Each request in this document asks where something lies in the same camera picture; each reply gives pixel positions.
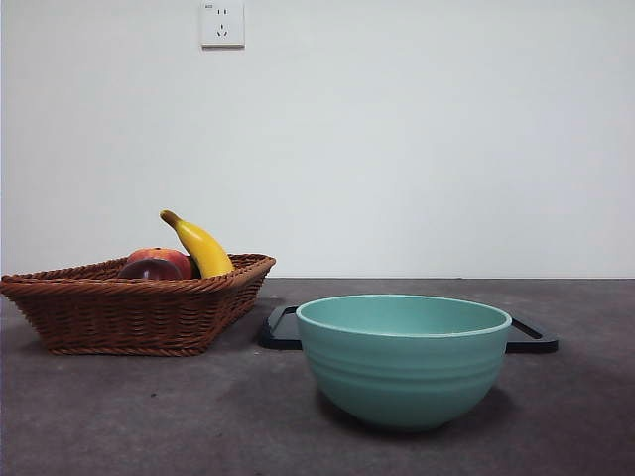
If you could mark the teal ribbed bowl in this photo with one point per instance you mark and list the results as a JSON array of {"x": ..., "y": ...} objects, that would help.
[{"x": 404, "y": 377}]

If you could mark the dark red plum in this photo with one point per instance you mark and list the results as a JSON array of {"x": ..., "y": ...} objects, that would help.
[{"x": 149, "y": 270}]

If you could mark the dark rectangular tray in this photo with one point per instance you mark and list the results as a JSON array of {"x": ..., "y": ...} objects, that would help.
[{"x": 280, "y": 332}]

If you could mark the yellow banana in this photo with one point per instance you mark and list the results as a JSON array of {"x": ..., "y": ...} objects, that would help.
[{"x": 206, "y": 250}]

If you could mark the red orange peach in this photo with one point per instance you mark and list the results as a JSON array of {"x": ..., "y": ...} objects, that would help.
[{"x": 173, "y": 258}]

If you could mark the brown wicker basket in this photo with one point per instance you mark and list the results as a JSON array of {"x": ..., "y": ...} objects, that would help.
[{"x": 124, "y": 317}]

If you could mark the white wall socket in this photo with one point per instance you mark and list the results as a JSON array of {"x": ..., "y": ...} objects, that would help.
[{"x": 222, "y": 25}]

